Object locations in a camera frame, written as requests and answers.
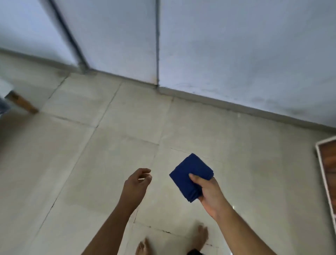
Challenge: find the person's right hand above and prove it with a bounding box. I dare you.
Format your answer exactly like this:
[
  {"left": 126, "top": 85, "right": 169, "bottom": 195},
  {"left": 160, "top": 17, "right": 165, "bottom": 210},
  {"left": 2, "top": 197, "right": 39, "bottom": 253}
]
[{"left": 189, "top": 173, "right": 233, "bottom": 220}]

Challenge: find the person's left hand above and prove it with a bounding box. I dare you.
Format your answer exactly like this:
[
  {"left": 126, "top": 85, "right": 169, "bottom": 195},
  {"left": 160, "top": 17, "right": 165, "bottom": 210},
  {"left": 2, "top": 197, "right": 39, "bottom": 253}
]
[{"left": 119, "top": 168, "right": 153, "bottom": 211}]

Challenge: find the dark blue cloth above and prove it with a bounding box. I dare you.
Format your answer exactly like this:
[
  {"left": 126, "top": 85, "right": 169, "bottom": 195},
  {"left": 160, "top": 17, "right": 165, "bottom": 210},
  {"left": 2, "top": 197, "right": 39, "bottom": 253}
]
[{"left": 169, "top": 153, "right": 214, "bottom": 203}]

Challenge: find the person's left forearm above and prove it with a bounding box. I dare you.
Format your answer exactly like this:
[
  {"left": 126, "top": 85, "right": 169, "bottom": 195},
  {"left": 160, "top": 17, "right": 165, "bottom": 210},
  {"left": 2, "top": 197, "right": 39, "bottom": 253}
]
[{"left": 81, "top": 203, "right": 137, "bottom": 255}]

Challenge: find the person's right forearm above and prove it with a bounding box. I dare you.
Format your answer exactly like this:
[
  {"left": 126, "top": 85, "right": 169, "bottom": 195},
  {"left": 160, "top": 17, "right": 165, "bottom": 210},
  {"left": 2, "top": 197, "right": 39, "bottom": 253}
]
[{"left": 215, "top": 207, "right": 277, "bottom": 255}]

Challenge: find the person's right foot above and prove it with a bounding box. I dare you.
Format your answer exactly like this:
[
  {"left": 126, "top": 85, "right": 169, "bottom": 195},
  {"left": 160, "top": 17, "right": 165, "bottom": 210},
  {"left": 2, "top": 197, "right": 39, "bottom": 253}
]
[{"left": 188, "top": 223, "right": 209, "bottom": 253}]

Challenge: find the person's foot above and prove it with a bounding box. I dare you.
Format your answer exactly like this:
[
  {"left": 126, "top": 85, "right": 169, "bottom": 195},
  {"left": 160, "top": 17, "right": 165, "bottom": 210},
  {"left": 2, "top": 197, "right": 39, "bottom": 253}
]
[
  {"left": 188, "top": 223, "right": 209, "bottom": 253},
  {"left": 135, "top": 238, "right": 153, "bottom": 255}
]

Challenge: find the person's left foot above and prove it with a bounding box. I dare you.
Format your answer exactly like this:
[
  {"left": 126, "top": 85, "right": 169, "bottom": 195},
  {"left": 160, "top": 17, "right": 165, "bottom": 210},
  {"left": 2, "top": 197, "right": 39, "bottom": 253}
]
[{"left": 135, "top": 238, "right": 153, "bottom": 255}]

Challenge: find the white-edged wooden table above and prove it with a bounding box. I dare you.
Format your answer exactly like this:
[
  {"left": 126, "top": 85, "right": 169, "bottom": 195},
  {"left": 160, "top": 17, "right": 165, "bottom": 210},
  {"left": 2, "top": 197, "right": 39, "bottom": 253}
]
[{"left": 315, "top": 135, "right": 336, "bottom": 220}]

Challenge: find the wooden furniture leg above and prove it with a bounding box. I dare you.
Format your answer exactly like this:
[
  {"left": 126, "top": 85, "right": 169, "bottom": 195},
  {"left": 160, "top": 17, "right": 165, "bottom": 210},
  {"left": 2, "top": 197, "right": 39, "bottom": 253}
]
[{"left": 5, "top": 90, "right": 40, "bottom": 115}]

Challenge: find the grey vertical wall pipe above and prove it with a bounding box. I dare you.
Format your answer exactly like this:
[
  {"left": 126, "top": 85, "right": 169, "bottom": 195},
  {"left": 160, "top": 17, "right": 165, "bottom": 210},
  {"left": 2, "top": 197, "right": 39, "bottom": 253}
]
[{"left": 155, "top": 0, "right": 161, "bottom": 87}]

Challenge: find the dark slanted wall pipe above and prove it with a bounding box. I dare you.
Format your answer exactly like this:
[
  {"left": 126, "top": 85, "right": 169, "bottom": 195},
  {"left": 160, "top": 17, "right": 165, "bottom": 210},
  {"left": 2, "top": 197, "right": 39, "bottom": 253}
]
[{"left": 48, "top": 0, "right": 91, "bottom": 73}]

